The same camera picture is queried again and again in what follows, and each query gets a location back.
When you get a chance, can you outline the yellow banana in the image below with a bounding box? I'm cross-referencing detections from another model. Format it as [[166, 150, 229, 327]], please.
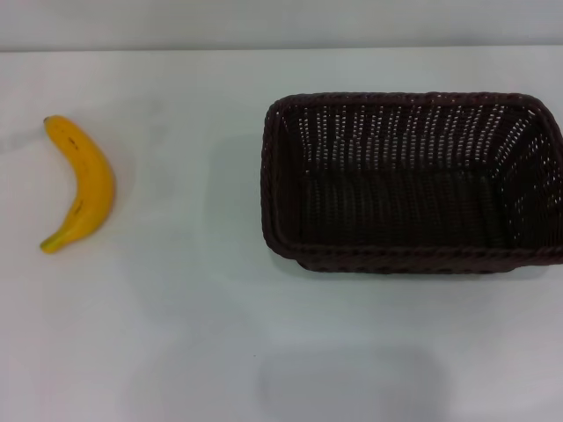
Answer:
[[40, 114, 117, 255]]

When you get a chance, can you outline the dark brown woven basket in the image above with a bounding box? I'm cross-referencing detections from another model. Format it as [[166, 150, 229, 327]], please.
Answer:
[[262, 91, 563, 275]]

